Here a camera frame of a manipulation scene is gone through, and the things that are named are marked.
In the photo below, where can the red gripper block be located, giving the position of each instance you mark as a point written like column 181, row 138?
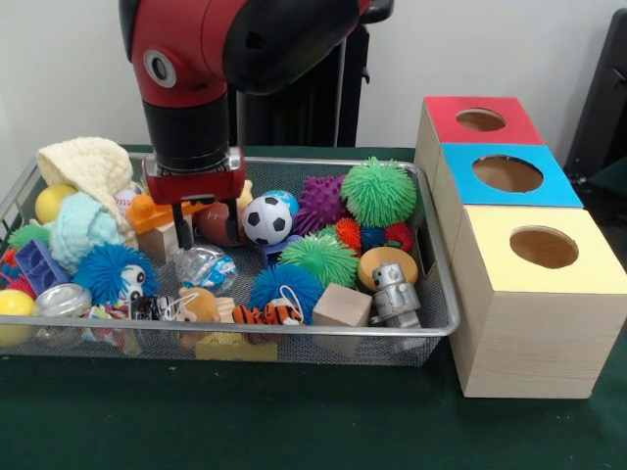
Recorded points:
column 194, row 186

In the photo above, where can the clear plastic packet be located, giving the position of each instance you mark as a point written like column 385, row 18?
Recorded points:
column 208, row 268

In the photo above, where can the small wooden block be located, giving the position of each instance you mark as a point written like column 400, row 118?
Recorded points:
column 157, row 243
column 341, row 305

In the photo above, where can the globe print ball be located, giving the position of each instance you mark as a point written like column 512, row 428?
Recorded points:
column 286, row 201

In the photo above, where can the light teal knitted cloth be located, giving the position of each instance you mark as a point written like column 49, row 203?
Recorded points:
column 83, row 227

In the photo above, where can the cream knitted cloth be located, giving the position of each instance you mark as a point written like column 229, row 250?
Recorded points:
column 88, row 166

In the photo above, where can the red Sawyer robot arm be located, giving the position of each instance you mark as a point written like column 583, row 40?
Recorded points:
column 216, row 59

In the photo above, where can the shallow clear mesh bin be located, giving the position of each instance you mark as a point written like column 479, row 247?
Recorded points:
column 436, row 328

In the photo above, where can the wooden box with three holes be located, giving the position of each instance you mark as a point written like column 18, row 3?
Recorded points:
column 529, row 333

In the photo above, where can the small brown basketball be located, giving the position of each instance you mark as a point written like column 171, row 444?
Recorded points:
column 213, row 225

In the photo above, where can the black and white soccer ball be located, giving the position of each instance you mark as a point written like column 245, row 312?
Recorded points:
column 266, row 220

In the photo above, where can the orange toy building block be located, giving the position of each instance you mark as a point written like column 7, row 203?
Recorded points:
column 147, row 215

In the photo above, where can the purple toy block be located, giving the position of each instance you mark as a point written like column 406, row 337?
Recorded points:
column 274, row 252

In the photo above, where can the blue spiky ball with eyes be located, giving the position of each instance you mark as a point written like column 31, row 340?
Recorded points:
column 108, row 272

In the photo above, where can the purple spiky ball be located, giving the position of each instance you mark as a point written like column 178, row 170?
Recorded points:
column 323, row 201

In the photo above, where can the green spiky ball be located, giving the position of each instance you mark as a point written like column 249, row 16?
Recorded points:
column 321, row 259

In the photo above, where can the yellow smiley face ball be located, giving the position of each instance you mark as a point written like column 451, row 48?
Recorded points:
column 54, row 202

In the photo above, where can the silver metal can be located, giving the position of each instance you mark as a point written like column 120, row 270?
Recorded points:
column 62, row 300

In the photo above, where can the green furry ball with eyes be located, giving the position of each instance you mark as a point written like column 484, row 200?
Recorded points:
column 379, row 191

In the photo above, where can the toy hamburger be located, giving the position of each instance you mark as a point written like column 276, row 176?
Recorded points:
column 387, row 262

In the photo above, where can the silver toy robot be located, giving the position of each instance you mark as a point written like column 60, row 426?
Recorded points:
column 395, row 294

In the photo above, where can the dark green table cloth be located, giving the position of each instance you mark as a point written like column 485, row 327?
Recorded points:
column 294, row 421

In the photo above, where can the plain yellow ball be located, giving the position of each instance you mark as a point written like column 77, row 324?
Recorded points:
column 14, row 315

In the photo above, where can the black chair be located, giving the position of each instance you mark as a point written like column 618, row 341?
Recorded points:
column 602, row 98

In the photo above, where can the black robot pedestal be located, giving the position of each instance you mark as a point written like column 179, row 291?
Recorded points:
column 313, row 108

